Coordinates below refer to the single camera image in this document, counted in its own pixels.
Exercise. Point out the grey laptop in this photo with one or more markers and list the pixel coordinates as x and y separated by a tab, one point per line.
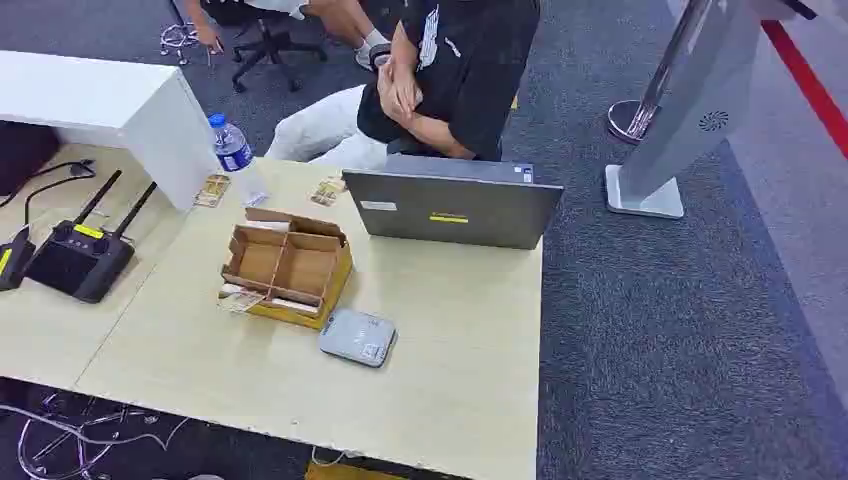
457	210

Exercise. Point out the printed card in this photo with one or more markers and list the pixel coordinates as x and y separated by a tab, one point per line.
212	191
327	191

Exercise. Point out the small grey flat device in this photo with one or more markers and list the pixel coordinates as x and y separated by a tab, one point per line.
358	337

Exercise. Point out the wooden card box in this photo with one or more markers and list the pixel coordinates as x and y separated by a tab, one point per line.
289	266

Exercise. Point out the seated person in front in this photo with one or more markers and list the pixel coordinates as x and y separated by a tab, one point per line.
457	73

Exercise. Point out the card in wooden box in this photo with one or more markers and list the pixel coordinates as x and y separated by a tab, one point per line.
246	299

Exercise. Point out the clear water bottle blue cap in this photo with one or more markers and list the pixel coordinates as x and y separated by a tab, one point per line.
233	156

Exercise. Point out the person on office chair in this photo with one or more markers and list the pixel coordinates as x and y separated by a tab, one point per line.
331	20

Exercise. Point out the yellow box under table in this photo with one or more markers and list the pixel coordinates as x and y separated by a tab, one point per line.
344	472

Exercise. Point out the black office chair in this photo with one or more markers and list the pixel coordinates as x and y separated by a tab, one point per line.
270	46

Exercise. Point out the silver floor stand display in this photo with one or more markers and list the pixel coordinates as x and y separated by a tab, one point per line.
696	106

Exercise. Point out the black remote controller with antennas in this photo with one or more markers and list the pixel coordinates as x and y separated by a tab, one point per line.
81	260

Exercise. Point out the black device with yellow stripe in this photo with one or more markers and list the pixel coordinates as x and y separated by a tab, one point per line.
12	259

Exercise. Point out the chrome post base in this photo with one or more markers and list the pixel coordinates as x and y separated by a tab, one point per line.
628	120

